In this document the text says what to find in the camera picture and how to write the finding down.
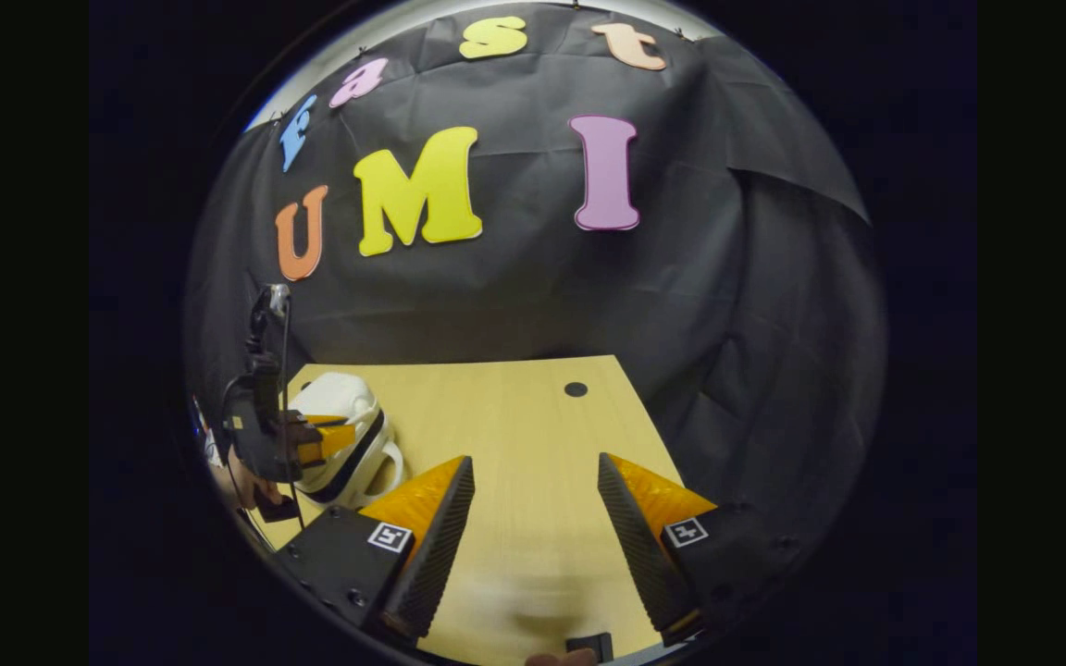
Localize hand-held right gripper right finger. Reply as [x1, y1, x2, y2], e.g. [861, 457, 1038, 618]
[597, 451, 807, 648]

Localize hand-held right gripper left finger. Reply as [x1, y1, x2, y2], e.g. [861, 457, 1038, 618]
[272, 454, 477, 648]

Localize white suitcase with grey lining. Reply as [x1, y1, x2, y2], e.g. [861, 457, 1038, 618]
[285, 371, 404, 511]

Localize black backdrop cloth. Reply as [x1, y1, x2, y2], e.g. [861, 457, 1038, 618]
[183, 0, 887, 593]

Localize white device with black cables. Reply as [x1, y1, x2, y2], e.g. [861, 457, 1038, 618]
[191, 398, 224, 468]

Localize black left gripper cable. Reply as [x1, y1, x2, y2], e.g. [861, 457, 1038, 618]
[279, 296, 304, 533]

